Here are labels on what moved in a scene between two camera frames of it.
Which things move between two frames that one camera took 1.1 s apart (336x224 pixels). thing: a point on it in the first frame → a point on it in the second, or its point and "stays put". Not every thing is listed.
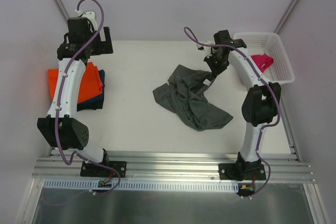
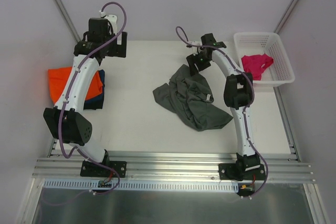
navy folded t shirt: (96, 102) stays put
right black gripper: (214, 65) → (195, 63)
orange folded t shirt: (91, 86) stays put
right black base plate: (242, 171) stays put
